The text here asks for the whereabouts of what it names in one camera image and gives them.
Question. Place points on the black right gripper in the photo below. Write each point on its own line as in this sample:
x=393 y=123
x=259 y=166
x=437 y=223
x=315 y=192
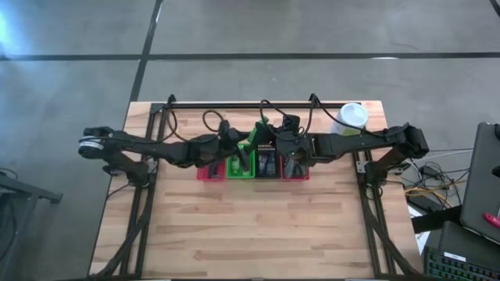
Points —
x=295 y=146

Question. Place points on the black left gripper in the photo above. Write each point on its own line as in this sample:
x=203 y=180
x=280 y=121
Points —
x=228 y=146

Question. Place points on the dark travel tube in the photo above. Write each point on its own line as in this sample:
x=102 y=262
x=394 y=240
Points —
x=262 y=164
x=271 y=164

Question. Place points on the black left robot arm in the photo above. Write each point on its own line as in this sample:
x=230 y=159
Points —
x=156 y=146

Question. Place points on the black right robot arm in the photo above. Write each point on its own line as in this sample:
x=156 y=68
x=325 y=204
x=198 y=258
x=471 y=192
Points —
x=351 y=142

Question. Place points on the red plastic basket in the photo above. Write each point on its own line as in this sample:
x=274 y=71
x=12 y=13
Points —
x=203 y=175
x=308 y=175

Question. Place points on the green plastic basket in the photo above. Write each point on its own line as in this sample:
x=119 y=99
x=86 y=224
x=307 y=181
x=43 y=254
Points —
x=230 y=176

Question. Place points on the black plastic basket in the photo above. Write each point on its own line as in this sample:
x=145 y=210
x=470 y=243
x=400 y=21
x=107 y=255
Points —
x=267 y=176

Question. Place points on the white wipes canister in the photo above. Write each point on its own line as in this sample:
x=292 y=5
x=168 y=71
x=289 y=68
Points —
x=351 y=117

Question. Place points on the black power adapter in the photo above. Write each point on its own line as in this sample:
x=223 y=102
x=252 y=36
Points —
x=430 y=170

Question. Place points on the black power brick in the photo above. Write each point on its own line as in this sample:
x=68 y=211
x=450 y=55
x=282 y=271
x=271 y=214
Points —
x=426 y=203

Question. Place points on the dark grey case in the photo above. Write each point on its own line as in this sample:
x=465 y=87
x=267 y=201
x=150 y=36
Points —
x=461 y=240

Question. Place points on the grey laptop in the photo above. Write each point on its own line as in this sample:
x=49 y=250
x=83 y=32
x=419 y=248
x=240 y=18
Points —
x=482 y=183

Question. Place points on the black keyboard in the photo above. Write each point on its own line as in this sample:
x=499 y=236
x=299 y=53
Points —
x=453 y=269

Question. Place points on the black metal stand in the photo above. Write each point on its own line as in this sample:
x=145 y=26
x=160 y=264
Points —
x=27 y=190

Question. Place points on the black aluminium table frame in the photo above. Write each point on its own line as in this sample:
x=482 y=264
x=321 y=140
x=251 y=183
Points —
x=234 y=105

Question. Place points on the silver mounting bracket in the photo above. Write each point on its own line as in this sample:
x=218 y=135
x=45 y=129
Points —
x=361 y=167

